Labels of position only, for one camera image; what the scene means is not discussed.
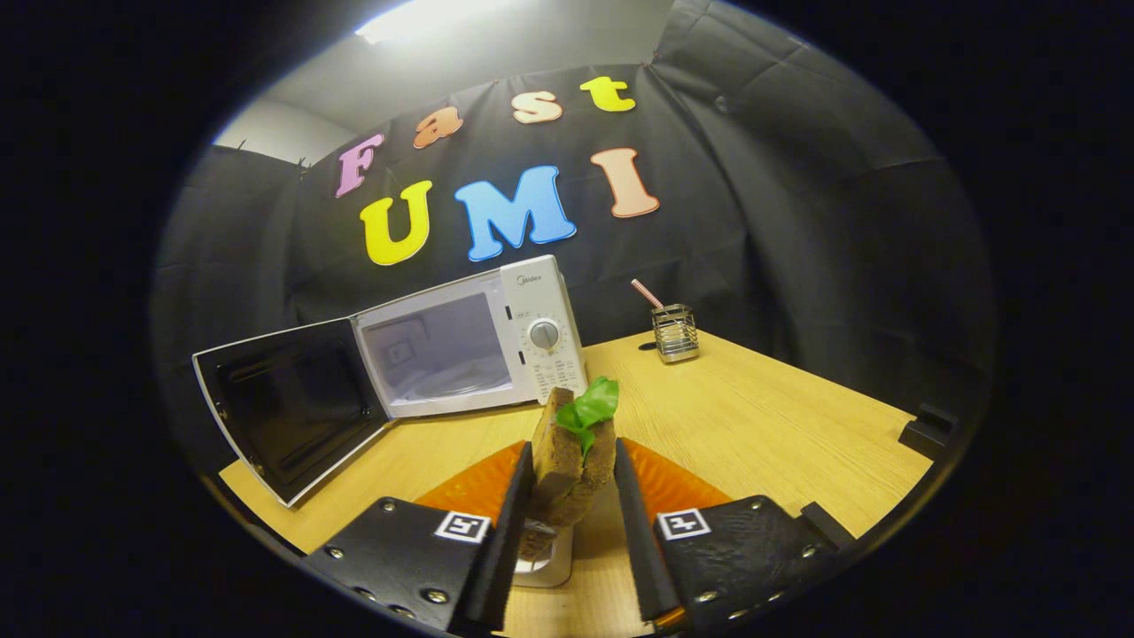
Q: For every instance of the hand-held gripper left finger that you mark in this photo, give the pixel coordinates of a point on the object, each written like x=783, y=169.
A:
x=500, y=567

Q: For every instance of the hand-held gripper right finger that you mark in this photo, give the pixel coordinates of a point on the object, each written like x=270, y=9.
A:
x=642, y=549

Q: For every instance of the brown bread lettuce sandwich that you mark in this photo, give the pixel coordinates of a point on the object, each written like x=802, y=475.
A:
x=558, y=470

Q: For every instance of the white microwave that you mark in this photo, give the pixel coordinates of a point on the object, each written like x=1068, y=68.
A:
x=540, y=292

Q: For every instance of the glass turntable plate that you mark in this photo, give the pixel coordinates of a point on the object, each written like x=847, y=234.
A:
x=461, y=387

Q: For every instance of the red striped straw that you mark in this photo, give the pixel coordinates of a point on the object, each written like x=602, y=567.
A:
x=647, y=293

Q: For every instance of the black block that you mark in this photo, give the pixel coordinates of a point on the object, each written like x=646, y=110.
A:
x=926, y=434

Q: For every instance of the black backdrop cloth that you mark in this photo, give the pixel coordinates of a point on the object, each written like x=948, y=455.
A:
x=797, y=221

